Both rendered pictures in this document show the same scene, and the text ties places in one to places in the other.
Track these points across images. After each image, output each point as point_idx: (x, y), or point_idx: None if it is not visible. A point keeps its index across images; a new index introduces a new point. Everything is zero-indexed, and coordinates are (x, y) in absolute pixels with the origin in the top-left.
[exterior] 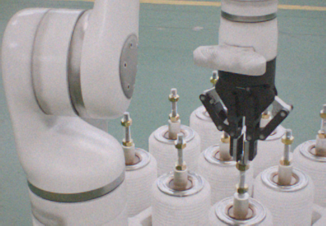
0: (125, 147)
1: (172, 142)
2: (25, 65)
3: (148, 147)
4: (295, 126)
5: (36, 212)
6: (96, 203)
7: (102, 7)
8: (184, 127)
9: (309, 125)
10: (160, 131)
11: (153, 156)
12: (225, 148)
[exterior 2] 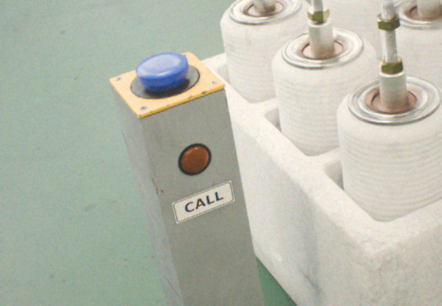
0: (402, 72)
1: (357, 50)
2: None
3: (1, 247)
4: (95, 74)
5: None
6: None
7: None
8: (302, 35)
9: (104, 62)
10: (303, 59)
11: (342, 100)
12: None
